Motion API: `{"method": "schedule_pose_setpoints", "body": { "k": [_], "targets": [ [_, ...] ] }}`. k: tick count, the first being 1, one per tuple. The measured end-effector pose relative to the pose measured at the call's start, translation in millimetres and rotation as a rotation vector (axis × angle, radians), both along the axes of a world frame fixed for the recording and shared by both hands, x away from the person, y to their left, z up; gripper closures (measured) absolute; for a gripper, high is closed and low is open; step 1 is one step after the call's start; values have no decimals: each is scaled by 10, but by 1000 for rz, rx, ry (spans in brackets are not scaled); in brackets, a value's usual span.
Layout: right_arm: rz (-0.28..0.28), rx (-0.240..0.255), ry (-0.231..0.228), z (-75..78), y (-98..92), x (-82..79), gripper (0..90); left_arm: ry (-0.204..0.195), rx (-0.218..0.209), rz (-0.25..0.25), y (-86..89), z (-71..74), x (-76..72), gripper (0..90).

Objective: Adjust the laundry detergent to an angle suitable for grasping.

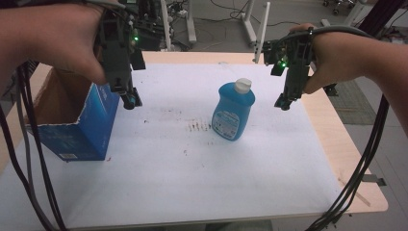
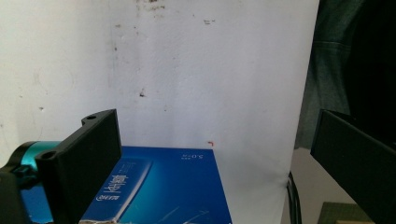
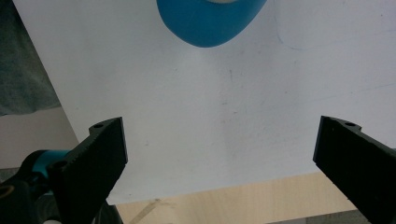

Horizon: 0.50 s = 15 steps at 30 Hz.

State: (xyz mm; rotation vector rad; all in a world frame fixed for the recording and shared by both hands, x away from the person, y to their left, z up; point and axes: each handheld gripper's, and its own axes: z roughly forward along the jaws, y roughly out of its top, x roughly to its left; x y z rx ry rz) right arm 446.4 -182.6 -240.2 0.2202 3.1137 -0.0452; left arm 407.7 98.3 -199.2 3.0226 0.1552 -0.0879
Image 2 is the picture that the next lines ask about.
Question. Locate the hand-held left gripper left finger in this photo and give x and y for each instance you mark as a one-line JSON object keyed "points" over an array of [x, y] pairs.
{"points": [[84, 161]]}

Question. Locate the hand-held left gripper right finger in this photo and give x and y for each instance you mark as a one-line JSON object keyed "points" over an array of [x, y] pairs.
{"points": [[351, 158]]}

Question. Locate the blue box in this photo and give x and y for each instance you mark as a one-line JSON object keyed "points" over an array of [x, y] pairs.
{"points": [[174, 189]]}

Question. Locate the green mat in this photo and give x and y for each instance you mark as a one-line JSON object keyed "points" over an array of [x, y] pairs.
{"points": [[341, 213]]}

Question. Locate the dark green cloth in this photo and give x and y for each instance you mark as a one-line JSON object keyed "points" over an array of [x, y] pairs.
{"points": [[330, 68]]}

